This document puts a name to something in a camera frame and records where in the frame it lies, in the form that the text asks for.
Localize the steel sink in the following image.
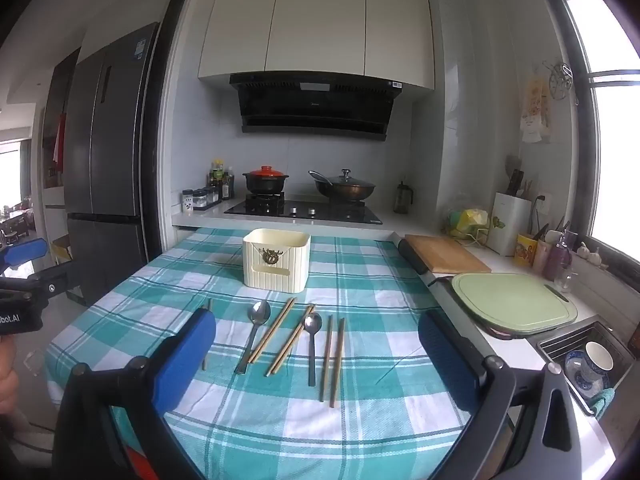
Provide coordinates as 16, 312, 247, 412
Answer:
537, 319, 637, 419

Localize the wok with glass lid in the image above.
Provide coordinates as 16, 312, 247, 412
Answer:
308, 168, 376, 204

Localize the white wall cabinet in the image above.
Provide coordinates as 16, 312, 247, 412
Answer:
197, 0, 435, 92

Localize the black glass gas hob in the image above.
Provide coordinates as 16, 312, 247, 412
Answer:
223, 194, 384, 226

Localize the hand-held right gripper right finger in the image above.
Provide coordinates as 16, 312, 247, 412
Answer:
419, 310, 596, 480

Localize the yellow printed box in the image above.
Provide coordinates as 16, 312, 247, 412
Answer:
514, 232, 539, 266

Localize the white cup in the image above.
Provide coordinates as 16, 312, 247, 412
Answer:
584, 340, 615, 386

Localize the hanging printed towel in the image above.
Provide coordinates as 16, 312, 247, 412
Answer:
519, 72, 554, 144

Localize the blue and white bowl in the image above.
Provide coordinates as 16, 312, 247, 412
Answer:
563, 349, 609, 401

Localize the green cutting board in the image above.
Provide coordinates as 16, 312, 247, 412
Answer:
451, 272, 579, 336

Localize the hanging wire trivet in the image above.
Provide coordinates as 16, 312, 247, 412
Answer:
542, 59, 576, 104

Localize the red hanging item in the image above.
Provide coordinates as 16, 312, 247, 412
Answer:
52, 112, 67, 176

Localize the teal dish cloth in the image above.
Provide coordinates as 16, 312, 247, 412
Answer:
587, 387, 619, 419

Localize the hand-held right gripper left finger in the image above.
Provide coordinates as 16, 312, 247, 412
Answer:
52, 307, 218, 480

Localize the steel spoon dark handle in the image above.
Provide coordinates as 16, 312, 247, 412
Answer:
303, 312, 324, 387

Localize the black range hood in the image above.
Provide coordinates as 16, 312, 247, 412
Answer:
229, 73, 404, 142

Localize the black clay pot red lid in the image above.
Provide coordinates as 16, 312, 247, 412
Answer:
243, 165, 290, 196

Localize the gold wire rack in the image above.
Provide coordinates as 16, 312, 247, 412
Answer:
461, 227, 494, 249

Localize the black padded roll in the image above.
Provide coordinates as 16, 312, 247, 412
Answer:
397, 238, 431, 275

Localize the white knife block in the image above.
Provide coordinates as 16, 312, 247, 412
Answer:
487, 191, 532, 256

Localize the grey refrigerator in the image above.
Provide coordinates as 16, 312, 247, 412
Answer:
64, 22, 161, 307

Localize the cardboard box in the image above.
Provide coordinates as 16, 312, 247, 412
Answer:
50, 237, 74, 266

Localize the teal plaid tablecloth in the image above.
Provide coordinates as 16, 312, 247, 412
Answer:
45, 227, 474, 480

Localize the wooden cutting board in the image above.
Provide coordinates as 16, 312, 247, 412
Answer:
404, 233, 493, 275

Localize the window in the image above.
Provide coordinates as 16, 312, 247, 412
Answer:
554, 0, 640, 242

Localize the dining furniture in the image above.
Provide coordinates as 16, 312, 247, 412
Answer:
0, 202, 37, 247

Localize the black door frame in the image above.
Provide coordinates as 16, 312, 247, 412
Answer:
142, 0, 197, 267

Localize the person's left hand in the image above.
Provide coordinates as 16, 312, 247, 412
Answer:
0, 344, 22, 417

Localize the glass french press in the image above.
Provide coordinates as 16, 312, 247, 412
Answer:
393, 179, 414, 215

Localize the yellow green plastic bag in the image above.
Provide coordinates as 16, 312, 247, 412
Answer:
444, 208, 489, 241

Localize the mauve cup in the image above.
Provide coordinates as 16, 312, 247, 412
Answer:
542, 244, 571, 282

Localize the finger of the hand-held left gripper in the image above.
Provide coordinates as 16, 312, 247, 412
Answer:
0, 238, 50, 279
0, 260, 70, 307

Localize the cream ribbed utensil holder box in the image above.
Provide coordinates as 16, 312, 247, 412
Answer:
242, 228, 312, 293

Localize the steel spoon ridged handle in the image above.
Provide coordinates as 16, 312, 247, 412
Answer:
236, 301, 272, 375

